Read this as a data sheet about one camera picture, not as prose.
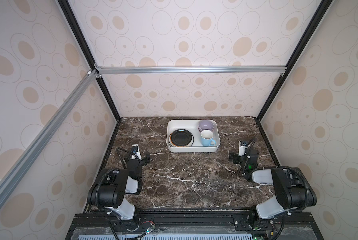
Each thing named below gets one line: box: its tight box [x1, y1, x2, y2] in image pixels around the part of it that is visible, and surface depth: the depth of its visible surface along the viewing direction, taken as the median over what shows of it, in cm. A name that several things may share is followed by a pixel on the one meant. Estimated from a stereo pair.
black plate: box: [168, 129, 195, 148], surface depth 103 cm
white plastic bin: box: [166, 119, 221, 153], surface depth 105 cm
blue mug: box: [200, 129, 217, 147], surface depth 102 cm
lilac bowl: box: [197, 119, 215, 133], surface depth 108 cm
